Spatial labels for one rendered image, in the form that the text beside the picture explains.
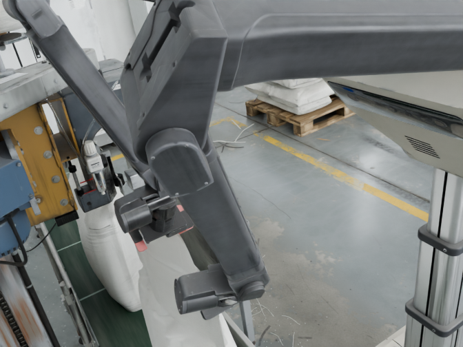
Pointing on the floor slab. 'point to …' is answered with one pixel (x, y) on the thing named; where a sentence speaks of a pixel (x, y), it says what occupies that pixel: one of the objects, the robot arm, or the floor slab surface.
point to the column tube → (20, 310)
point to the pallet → (304, 122)
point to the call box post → (247, 321)
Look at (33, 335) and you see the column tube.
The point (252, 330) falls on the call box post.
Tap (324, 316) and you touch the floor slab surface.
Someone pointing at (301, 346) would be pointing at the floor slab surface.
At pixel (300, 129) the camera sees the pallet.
